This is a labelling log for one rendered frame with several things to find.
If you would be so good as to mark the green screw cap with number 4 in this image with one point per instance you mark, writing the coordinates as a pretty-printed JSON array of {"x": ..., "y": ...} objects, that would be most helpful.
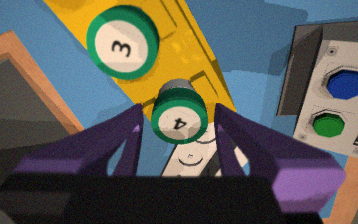
[{"x": 179, "y": 116}]

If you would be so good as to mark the blue flat mat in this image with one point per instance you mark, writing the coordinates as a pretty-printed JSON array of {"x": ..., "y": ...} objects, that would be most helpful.
[{"x": 251, "y": 40}]

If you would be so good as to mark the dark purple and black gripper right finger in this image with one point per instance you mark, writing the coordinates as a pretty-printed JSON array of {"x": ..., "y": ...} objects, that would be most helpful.
[{"x": 303, "y": 177}]

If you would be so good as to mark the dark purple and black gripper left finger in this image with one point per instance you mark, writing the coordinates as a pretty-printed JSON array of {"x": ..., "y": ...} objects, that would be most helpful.
[{"x": 88, "y": 152}]

